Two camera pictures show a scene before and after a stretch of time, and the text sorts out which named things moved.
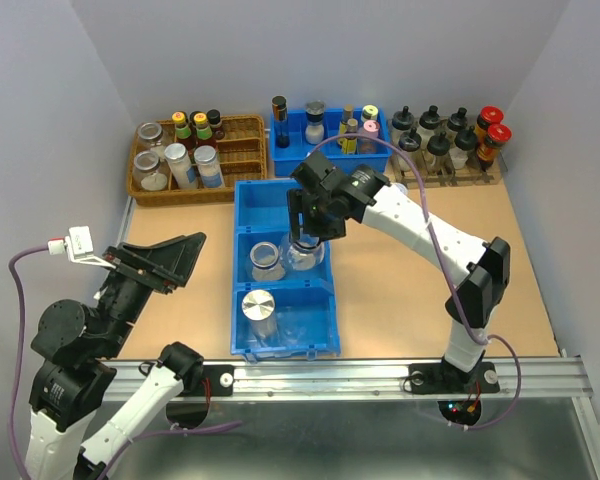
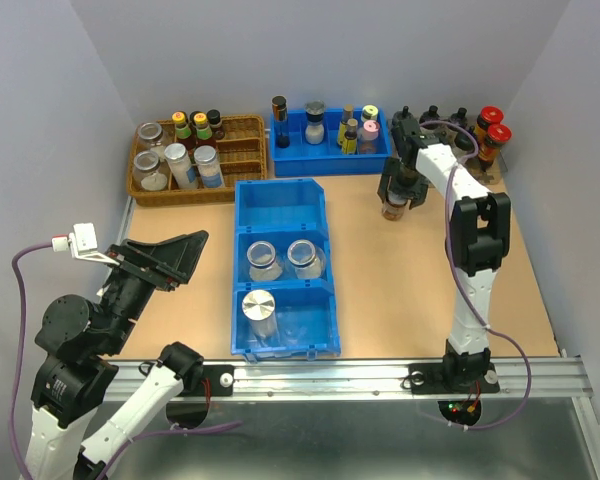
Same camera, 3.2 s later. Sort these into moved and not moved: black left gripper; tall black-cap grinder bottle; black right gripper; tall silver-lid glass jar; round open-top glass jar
Moved: black right gripper
Not moved: tall black-cap grinder bottle; black left gripper; tall silver-lid glass jar; round open-top glass jar
